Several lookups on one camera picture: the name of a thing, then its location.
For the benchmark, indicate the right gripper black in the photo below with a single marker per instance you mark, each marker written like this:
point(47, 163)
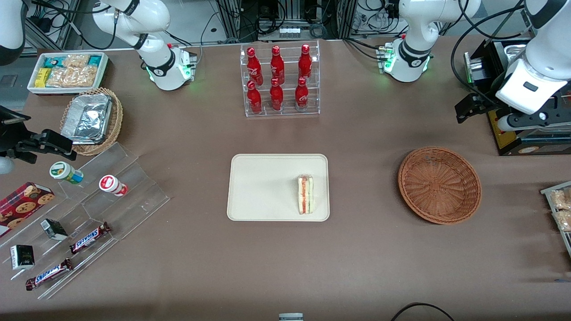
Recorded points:
point(10, 139)

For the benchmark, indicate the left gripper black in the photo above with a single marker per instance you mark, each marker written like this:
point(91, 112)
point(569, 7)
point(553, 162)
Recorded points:
point(490, 100)

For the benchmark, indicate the triangular sandwich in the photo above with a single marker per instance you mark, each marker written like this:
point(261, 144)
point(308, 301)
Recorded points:
point(305, 196)

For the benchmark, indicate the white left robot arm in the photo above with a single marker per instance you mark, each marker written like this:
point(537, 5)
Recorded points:
point(415, 53)

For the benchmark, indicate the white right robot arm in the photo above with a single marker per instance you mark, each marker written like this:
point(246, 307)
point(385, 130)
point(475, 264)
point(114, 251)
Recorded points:
point(156, 62)

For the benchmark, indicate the silver foil tray stack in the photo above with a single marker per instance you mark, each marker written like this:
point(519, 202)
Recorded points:
point(87, 118)

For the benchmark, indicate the light wicker basket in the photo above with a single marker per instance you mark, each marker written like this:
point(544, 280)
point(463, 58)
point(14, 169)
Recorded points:
point(116, 120)

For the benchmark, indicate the grey metal snack tray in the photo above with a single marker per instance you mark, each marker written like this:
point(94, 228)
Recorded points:
point(548, 189)

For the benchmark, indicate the brown round wicker basket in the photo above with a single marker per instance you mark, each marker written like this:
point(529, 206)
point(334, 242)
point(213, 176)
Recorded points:
point(439, 185)

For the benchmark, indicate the cream plastic serving tray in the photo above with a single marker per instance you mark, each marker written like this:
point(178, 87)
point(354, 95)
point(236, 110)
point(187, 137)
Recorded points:
point(267, 187)

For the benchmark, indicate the green lid yoghurt cup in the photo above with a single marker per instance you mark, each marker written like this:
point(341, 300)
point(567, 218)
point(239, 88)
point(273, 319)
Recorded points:
point(64, 171)

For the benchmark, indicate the black metal equipment box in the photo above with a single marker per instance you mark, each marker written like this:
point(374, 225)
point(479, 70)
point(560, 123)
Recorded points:
point(493, 55)

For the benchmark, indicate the clear cracker bag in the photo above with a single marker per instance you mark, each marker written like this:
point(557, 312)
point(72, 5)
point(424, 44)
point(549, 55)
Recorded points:
point(61, 78)
point(561, 199)
point(564, 220)
point(87, 76)
point(76, 60)

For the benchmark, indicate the yellow snack packet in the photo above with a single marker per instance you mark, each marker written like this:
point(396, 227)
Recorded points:
point(42, 76)

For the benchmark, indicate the red lid yoghurt cup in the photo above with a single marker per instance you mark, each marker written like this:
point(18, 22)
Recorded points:
point(111, 185)

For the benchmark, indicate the red tartan cookie box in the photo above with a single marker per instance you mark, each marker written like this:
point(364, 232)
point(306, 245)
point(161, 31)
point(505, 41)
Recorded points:
point(24, 205)

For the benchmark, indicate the teal snack packet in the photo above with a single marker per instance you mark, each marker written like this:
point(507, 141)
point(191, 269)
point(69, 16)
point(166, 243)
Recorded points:
point(94, 59)
point(52, 61)

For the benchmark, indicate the white plastic snack bin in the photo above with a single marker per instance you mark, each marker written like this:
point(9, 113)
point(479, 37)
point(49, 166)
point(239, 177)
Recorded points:
point(103, 73)

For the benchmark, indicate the small black drink carton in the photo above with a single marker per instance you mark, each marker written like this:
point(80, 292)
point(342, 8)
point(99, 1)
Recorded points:
point(22, 257)
point(53, 228)

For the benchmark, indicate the clear acrylic stepped shelf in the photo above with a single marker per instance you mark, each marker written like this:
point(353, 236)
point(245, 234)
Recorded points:
point(134, 205)

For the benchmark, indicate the Snickers chocolate bar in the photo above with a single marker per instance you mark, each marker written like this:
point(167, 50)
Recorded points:
point(49, 274)
point(89, 237)

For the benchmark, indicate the red cola bottle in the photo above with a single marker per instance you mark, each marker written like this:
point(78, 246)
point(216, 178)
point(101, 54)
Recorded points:
point(254, 99)
point(253, 64)
point(277, 62)
point(301, 94)
point(276, 96)
point(305, 60)

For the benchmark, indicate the clear acrylic bottle rack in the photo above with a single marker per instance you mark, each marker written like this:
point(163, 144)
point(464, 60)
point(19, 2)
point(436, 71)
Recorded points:
point(287, 111)

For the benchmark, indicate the white power strip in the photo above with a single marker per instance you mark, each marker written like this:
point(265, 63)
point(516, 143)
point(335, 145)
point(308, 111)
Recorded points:
point(289, 31)

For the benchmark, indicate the grey black device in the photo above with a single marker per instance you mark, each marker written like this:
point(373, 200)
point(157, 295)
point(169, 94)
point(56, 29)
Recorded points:
point(291, 317)

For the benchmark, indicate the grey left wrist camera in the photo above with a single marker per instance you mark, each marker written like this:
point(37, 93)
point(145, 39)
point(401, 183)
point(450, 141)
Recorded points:
point(507, 123)

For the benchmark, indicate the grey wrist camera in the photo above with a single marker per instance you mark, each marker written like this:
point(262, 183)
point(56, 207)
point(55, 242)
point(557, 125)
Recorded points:
point(507, 123)
point(5, 165)

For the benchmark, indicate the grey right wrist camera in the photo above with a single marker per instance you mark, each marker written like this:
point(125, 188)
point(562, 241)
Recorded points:
point(5, 165)

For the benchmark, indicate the aluminium frame structure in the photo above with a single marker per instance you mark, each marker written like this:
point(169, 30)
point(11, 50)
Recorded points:
point(232, 18)

